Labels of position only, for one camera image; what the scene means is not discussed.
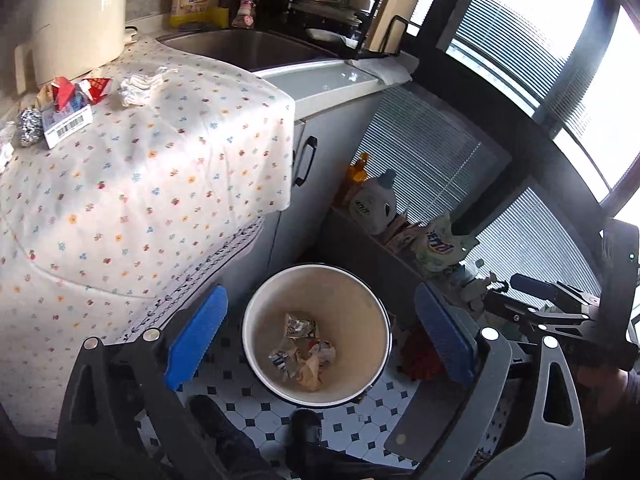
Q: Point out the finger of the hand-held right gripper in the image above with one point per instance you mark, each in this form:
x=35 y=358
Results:
x=537 y=286
x=530 y=315

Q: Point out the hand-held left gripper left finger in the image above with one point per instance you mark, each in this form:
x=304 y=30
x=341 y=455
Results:
x=195 y=340

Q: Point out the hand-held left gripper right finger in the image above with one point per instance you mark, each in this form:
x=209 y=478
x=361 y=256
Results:
x=445 y=340

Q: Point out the cream round trash bin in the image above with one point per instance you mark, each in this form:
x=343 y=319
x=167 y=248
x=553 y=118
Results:
x=350 y=310

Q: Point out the white barcode box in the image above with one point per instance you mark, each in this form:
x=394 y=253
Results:
x=65 y=121

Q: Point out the white tissue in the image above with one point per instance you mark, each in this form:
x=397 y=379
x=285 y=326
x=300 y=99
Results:
x=140 y=85

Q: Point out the foil ball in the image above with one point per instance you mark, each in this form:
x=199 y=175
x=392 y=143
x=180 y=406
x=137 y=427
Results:
x=30 y=127

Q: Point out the red white carton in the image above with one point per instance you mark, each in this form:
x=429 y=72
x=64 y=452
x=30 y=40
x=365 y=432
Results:
x=95 y=87

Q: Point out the small wrapper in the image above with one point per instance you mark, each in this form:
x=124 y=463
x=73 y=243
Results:
x=5 y=142

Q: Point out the person's right forearm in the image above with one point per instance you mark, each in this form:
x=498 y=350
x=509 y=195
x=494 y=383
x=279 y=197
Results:
x=625 y=390

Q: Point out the red cloth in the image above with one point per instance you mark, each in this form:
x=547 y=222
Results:
x=420 y=357

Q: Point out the crumpled silver wrapper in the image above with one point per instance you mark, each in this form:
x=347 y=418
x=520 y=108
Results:
x=281 y=360

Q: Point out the black shoe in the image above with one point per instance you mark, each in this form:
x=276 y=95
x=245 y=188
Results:
x=306 y=430
x=220 y=430

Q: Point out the green white refill pouch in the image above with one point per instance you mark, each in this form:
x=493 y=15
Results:
x=442 y=246

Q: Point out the crumpled printed wrapper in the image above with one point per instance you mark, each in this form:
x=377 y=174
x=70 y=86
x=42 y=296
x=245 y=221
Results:
x=300 y=327

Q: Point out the crumpled tan paper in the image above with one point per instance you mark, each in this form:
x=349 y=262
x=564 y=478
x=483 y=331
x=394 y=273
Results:
x=312 y=371

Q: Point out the white laundry detergent bottle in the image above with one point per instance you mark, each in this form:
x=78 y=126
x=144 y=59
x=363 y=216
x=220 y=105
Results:
x=372 y=202

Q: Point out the floral white tablecloth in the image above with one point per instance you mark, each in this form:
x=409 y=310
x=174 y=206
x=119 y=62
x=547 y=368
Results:
x=150 y=170

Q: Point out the grey window blind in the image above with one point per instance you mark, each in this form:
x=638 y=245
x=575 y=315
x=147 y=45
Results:
x=425 y=145

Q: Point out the orange bottle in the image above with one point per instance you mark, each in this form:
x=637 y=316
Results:
x=356 y=172

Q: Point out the grey cabinet door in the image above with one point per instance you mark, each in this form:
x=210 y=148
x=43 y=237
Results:
x=332 y=125

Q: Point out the white folded cloth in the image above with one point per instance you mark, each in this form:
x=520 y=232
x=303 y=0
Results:
x=385 y=67

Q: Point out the stainless steel sink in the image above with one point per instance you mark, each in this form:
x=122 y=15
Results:
x=250 y=47

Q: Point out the wooden cutting board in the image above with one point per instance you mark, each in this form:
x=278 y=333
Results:
x=395 y=5

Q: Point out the black dish rack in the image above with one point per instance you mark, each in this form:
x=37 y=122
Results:
x=345 y=15

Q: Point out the cream air fryer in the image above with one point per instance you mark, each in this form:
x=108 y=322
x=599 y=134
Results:
x=75 y=15

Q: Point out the stacked metal pans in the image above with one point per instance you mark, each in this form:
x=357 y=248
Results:
x=332 y=2

